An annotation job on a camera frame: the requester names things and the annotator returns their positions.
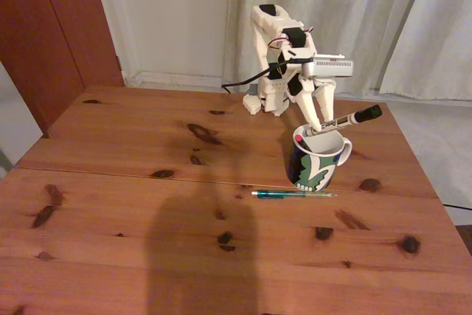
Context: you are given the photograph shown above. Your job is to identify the white furniture panel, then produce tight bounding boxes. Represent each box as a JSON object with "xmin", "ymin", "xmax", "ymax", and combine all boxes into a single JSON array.
[{"xmin": 0, "ymin": 62, "xmax": 44, "ymax": 179}]

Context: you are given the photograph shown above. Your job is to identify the black camera cable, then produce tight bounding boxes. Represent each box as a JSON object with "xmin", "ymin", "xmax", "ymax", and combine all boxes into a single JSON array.
[{"xmin": 221, "ymin": 57, "xmax": 314, "ymax": 94}]

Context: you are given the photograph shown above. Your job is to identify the white mug green blue pattern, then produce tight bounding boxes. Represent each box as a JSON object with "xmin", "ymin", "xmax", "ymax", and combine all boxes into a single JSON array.
[{"xmin": 285, "ymin": 122, "xmax": 353, "ymax": 193}]

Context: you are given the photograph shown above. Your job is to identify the green transparent pen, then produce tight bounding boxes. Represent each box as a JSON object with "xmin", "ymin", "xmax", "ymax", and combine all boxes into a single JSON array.
[{"xmin": 251, "ymin": 189, "xmax": 339, "ymax": 200}]

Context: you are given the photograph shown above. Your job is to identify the red white servo wires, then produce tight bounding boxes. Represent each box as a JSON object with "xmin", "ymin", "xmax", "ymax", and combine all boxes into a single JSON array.
[{"xmin": 265, "ymin": 27, "xmax": 317, "ymax": 50}]

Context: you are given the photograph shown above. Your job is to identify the white curtain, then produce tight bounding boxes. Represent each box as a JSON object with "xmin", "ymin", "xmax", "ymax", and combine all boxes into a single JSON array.
[
  {"xmin": 221, "ymin": 0, "xmax": 431, "ymax": 99},
  {"xmin": 378, "ymin": 0, "xmax": 472, "ymax": 100}
]

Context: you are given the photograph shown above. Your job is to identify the white marker black cap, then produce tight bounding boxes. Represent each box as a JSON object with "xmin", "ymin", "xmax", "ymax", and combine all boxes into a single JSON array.
[{"xmin": 303, "ymin": 104, "xmax": 384, "ymax": 137}]

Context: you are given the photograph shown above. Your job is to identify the silver camera box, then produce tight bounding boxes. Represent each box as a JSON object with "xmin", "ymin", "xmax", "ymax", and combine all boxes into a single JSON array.
[{"xmin": 301, "ymin": 55, "xmax": 355, "ymax": 80}]

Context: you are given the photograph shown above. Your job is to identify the brown wooden door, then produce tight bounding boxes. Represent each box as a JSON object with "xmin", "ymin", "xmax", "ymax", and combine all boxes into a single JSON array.
[{"xmin": 0, "ymin": 0, "xmax": 125, "ymax": 139}]

